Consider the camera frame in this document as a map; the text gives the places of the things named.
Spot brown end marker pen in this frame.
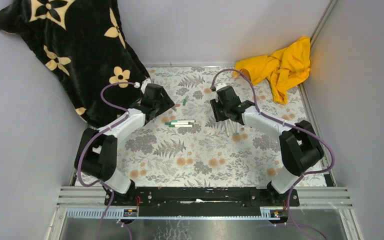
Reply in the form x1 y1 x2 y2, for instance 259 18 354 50
224 121 230 137

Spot brown cap marker pen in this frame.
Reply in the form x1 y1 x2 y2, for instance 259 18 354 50
230 121 236 135

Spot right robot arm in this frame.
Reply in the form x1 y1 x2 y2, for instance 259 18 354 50
210 83 325 206

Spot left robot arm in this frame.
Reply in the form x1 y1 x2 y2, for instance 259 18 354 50
74 82 175 206

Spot floral patterned table mat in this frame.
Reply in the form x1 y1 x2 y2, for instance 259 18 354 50
117 67 307 187

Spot yellow cloth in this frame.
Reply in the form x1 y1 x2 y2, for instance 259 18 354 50
234 36 311 105

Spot black floral blanket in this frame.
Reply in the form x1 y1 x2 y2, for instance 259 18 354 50
0 0 150 128

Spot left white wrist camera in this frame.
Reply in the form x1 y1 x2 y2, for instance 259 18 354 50
142 78 153 86

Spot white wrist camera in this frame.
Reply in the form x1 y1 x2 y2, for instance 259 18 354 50
142 78 153 86
215 82 227 92

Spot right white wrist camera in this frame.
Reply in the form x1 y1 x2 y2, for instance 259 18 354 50
215 82 227 92

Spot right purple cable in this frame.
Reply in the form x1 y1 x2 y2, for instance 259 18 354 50
210 68 336 239

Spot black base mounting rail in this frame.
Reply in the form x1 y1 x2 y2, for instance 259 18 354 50
104 186 300 217

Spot aluminium frame rails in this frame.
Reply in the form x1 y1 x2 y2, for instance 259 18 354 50
47 186 363 240

